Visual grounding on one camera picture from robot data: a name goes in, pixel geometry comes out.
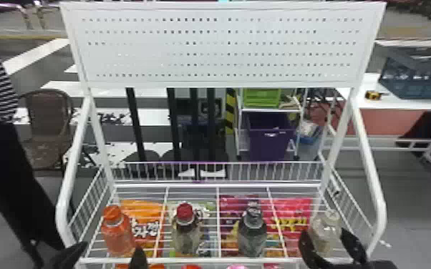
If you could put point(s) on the purple crate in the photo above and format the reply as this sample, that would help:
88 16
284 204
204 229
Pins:
270 137

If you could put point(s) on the striped post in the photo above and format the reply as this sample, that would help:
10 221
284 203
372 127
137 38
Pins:
230 110

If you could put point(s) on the orange bottle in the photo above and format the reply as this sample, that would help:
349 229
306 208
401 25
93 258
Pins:
117 233

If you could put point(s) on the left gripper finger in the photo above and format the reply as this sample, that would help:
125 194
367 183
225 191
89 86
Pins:
139 261
69 257

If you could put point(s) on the dark bottle with black cap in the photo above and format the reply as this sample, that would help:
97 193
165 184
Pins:
252 234

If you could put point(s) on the red snack packet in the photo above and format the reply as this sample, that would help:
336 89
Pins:
290 214

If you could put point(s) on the yellow tape measure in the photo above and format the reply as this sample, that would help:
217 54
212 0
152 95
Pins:
373 95

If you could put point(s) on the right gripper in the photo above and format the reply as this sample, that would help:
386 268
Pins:
366 265

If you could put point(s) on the orange snack packet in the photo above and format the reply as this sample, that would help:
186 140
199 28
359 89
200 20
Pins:
144 214

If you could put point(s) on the blue crate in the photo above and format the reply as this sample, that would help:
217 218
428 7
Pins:
418 80

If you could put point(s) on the pale bottle with clear cap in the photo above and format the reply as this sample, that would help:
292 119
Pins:
322 234

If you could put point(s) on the brown chair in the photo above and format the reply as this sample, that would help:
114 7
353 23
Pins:
48 120

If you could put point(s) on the white side table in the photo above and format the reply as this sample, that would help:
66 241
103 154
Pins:
396 103

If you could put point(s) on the green basket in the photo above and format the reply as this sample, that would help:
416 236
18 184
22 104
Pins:
261 98

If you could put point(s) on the clear bottle with red cap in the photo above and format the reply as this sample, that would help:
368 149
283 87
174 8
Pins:
185 234

